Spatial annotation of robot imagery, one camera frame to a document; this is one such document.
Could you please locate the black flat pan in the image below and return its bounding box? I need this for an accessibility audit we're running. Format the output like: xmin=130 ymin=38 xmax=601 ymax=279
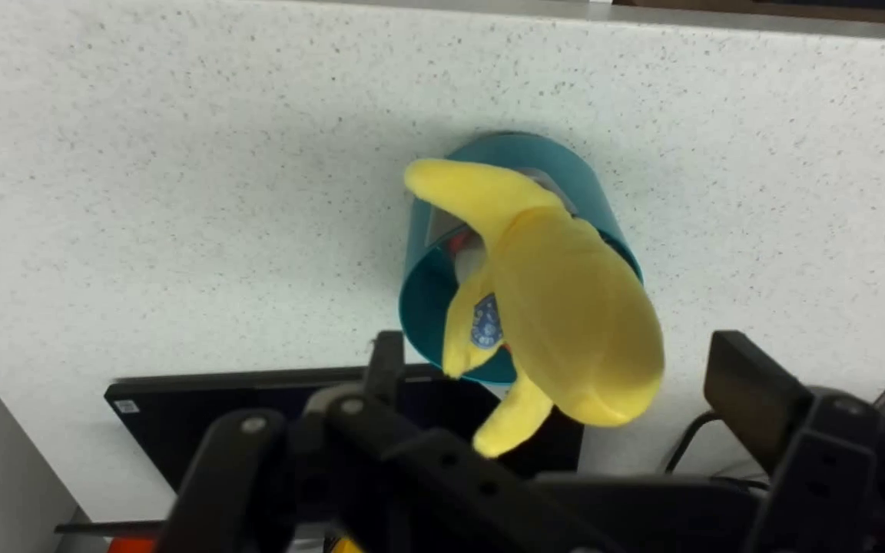
xmin=100 ymin=361 xmax=586 ymax=497

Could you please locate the yellow banana plush toy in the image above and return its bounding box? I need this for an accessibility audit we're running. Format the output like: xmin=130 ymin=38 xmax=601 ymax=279
xmin=399 ymin=157 xmax=671 ymax=462

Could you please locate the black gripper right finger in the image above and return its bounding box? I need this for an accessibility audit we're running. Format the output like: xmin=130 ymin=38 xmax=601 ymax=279
xmin=703 ymin=329 xmax=885 ymax=553

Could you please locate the yellow small object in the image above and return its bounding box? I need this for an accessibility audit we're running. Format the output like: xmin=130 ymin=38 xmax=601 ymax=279
xmin=327 ymin=530 xmax=366 ymax=553

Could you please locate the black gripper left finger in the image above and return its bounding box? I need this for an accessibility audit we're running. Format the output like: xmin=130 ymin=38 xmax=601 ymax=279
xmin=153 ymin=329 xmax=608 ymax=553

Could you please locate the teal cup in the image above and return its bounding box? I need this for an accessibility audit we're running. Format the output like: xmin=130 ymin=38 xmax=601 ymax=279
xmin=396 ymin=128 xmax=646 ymax=391

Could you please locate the black power cord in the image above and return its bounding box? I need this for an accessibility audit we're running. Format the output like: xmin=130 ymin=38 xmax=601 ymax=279
xmin=660 ymin=407 xmax=726 ymax=476

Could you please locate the red white small toy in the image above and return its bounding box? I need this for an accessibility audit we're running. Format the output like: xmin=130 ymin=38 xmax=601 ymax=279
xmin=434 ymin=219 xmax=496 ymax=276

